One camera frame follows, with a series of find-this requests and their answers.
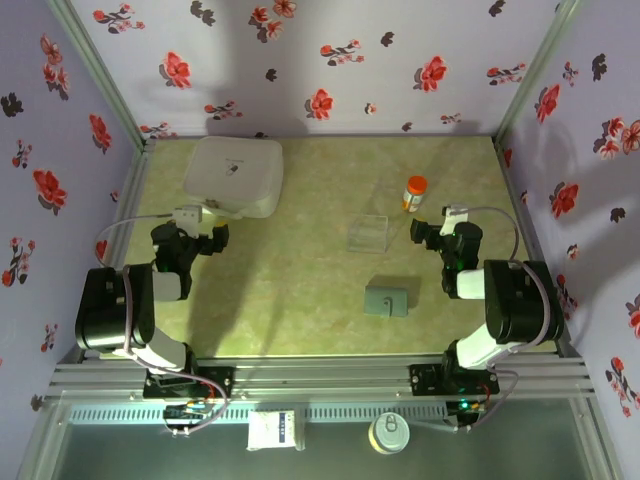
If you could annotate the white medicine case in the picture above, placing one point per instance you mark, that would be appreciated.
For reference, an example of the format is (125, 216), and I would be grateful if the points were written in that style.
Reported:
(232, 170)

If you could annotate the orange capped pill bottle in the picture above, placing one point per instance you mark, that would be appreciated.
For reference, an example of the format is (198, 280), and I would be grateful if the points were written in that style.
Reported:
(415, 192)

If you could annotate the aluminium side rail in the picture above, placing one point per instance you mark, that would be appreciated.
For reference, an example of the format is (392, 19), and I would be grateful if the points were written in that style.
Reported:
(130, 200)
(520, 200)

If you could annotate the aluminium frame post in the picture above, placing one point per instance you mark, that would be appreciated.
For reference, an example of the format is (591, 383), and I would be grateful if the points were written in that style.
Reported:
(539, 65)
(98, 65)

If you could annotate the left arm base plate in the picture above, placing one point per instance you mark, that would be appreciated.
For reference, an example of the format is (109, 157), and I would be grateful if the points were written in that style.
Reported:
(220, 382)

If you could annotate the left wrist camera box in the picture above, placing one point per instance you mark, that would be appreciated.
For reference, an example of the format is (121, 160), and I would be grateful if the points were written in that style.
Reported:
(189, 214)

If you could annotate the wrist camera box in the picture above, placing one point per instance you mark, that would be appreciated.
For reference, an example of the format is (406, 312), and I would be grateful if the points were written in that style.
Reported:
(189, 214)
(452, 215)

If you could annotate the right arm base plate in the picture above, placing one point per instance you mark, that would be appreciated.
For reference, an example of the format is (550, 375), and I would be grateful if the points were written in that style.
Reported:
(425, 380)

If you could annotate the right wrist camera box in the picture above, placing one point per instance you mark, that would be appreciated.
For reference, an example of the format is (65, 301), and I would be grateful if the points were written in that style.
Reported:
(452, 215)

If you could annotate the grey-green card holder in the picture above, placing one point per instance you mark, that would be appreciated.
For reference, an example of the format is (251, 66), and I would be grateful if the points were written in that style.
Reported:
(385, 300)

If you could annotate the clear plastic box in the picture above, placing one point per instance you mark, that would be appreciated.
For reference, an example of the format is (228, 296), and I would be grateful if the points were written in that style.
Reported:
(369, 235)

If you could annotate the aluminium frame rail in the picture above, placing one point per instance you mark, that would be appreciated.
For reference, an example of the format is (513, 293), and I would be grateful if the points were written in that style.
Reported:
(320, 377)

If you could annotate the tin can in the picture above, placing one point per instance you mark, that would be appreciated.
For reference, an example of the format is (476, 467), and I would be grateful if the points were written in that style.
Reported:
(389, 432)

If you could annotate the white label box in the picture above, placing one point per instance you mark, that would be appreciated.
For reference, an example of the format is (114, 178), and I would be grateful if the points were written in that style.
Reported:
(272, 430)

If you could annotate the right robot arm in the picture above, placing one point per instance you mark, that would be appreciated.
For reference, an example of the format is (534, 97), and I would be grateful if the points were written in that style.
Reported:
(520, 300)

